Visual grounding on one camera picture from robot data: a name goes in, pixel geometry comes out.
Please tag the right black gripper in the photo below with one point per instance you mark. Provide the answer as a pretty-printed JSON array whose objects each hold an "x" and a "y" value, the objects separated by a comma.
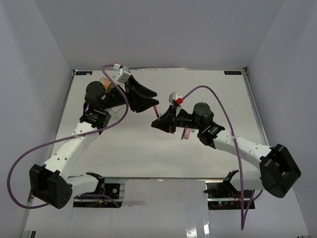
[{"x": 166, "y": 122}]

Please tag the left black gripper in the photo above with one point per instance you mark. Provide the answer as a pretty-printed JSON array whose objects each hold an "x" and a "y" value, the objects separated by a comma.
[{"x": 135, "y": 90}]

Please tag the red ink gel pen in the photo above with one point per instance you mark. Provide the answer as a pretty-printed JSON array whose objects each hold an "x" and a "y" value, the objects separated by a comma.
[{"x": 156, "y": 112}]

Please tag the orange cap highlighter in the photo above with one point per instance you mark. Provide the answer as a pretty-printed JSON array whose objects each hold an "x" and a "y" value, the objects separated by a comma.
[{"x": 110, "y": 87}]

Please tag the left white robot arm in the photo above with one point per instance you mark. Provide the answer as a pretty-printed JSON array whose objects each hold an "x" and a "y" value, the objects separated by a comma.
[{"x": 50, "y": 182}]

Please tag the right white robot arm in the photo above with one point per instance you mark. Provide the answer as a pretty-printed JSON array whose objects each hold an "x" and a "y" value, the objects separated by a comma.
[{"x": 278, "y": 171}]

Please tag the light pink correction pen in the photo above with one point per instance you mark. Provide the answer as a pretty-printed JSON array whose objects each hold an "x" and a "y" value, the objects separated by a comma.
[{"x": 186, "y": 133}]

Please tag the clear plastic tray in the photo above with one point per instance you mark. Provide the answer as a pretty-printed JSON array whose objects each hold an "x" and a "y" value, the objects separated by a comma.
[{"x": 117, "y": 112}]

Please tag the amber plastic tray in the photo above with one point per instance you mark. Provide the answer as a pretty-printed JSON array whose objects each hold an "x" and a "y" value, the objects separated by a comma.
[{"x": 105, "y": 82}]

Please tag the left black logo sticker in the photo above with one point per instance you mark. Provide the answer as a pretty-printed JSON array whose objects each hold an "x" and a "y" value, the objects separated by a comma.
[{"x": 83, "y": 73}]

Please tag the black logo sticker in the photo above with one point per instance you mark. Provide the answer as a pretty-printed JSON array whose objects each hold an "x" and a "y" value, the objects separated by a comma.
[
  {"x": 83, "y": 73},
  {"x": 231, "y": 72}
]

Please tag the right black logo sticker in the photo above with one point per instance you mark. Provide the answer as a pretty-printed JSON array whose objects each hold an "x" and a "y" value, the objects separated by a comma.
[{"x": 231, "y": 72}]

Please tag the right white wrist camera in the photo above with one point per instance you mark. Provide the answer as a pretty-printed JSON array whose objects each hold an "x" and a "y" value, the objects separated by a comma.
[{"x": 176, "y": 100}]

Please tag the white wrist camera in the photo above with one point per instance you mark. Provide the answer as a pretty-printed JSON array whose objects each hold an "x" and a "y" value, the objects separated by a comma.
[
  {"x": 176, "y": 100},
  {"x": 122, "y": 75}
]

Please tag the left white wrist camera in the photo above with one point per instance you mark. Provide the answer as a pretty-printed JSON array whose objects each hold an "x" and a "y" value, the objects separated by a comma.
[{"x": 122, "y": 75}]

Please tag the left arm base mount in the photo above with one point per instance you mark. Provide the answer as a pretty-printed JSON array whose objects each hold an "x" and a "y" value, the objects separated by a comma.
[{"x": 110, "y": 195}]

